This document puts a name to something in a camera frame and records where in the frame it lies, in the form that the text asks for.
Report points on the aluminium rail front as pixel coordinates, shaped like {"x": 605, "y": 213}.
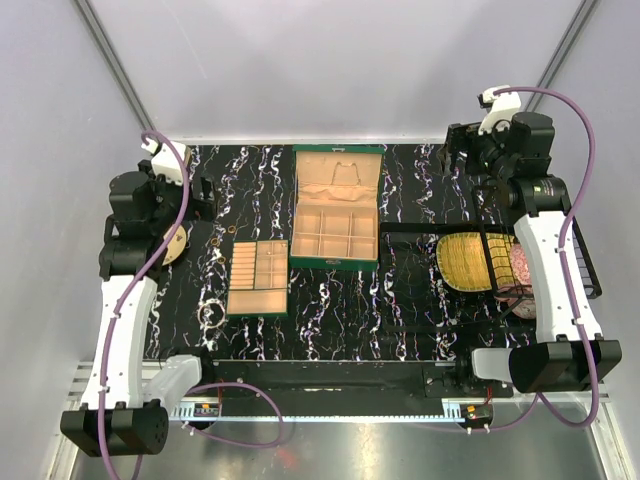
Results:
{"x": 247, "y": 403}

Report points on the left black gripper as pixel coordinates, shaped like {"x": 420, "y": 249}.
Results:
{"x": 204, "y": 208}

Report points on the red patterned ceramic bowl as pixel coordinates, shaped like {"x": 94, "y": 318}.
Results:
{"x": 519, "y": 293}

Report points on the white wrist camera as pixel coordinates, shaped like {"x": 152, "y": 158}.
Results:
{"x": 499, "y": 108}
{"x": 164, "y": 162}

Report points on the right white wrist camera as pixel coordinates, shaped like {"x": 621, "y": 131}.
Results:
{"x": 499, "y": 108}

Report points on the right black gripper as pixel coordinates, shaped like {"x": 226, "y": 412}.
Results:
{"x": 463, "y": 138}

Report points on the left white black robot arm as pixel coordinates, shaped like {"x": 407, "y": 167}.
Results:
{"x": 119, "y": 412}

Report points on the green jewelry box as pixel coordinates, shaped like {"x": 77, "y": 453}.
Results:
{"x": 336, "y": 213}

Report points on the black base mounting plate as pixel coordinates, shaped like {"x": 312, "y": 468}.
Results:
{"x": 431, "y": 378}

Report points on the beige jewelry tray insert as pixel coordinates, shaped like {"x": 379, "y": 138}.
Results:
{"x": 258, "y": 284}

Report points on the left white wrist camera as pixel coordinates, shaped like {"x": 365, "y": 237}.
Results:
{"x": 164, "y": 162}

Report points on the black wire dish rack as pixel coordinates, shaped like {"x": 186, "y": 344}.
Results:
{"x": 490, "y": 219}

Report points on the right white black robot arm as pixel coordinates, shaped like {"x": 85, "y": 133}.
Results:
{"x": 570, "y": 353}

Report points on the woven bamboo tray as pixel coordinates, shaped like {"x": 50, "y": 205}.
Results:
{"x": 462, "y": 263}

